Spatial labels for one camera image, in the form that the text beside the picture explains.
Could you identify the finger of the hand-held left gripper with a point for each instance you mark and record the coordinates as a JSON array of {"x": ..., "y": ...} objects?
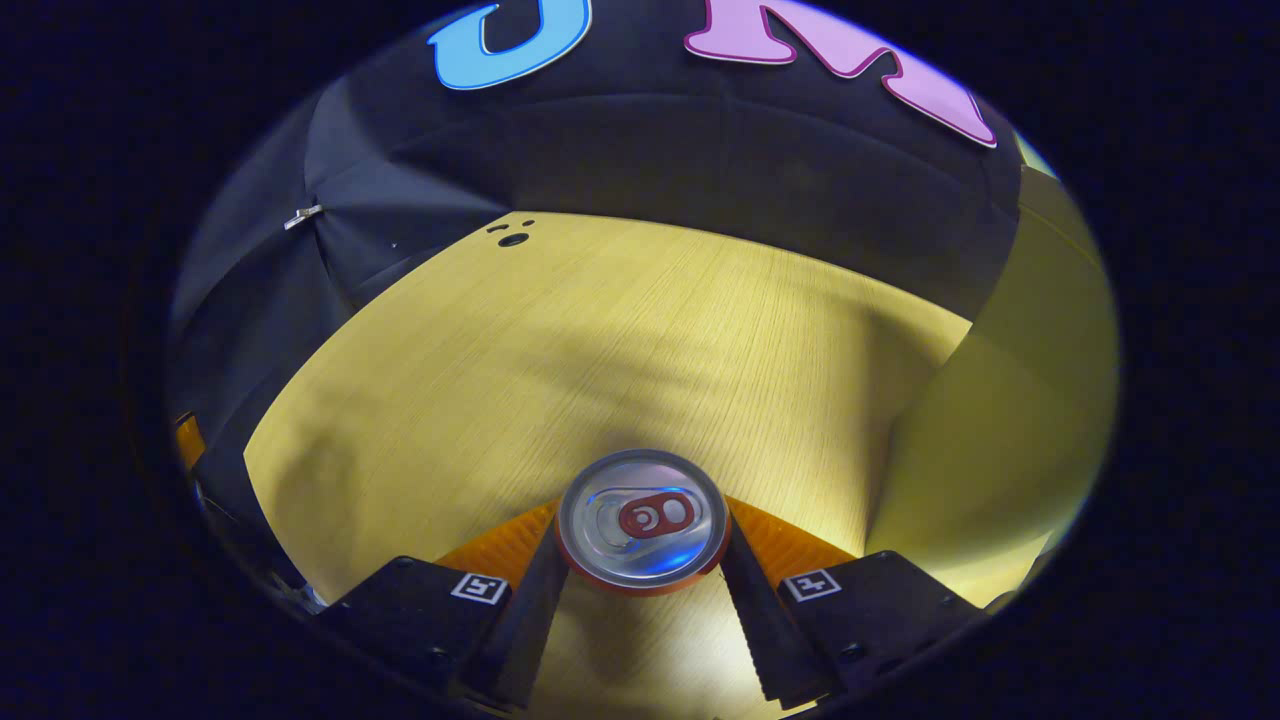
[{"x": 188, "y": 440}]

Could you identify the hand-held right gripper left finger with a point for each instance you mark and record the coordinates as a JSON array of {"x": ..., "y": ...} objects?
[{"x": 530, "y": 640}]

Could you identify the wooden desktop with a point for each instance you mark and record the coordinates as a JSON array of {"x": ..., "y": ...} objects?
[{"x": 560, "y": 340}]

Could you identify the black backdrop cloth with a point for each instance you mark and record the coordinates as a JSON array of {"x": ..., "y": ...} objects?
[{"x": 650, "y": 140}]

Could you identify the pale green garbage bin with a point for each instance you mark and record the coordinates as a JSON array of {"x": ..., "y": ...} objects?
[{"x": 1000, "y": 420}]

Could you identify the white backdrop clip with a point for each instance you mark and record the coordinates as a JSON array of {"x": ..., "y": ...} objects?
[{"x": 303, "y": 217}]

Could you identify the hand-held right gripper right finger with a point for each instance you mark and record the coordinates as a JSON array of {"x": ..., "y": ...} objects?
[{"x": 760, "y": 630}]

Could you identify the red pop can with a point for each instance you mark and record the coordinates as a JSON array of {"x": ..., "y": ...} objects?
[{"x": 640, "y": 520}]

